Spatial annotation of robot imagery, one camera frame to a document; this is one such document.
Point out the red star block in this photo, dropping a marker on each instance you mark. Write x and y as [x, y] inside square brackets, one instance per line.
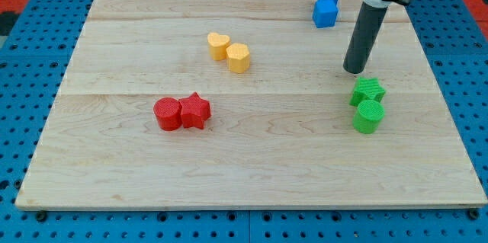
[195, 111]

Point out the yellow hexagon block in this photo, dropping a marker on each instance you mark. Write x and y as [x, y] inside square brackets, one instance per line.
[238, 57]

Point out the yellow heart block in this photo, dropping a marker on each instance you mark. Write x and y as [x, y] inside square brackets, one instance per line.
[217, 44]

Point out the light wooden board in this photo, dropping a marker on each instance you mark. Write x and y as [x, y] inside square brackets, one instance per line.
[280, 135]

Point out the red cylinder block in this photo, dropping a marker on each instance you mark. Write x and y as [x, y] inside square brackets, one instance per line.
[168, 113]

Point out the green star block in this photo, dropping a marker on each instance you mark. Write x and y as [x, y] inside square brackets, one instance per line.
[366, 89]

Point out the blue cube block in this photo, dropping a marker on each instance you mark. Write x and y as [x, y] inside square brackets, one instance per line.
[325, 14]

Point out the green cylinder block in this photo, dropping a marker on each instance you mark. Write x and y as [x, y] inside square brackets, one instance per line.
[368, 115]

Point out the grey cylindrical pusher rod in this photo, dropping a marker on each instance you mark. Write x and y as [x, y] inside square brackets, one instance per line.
[366, 29]

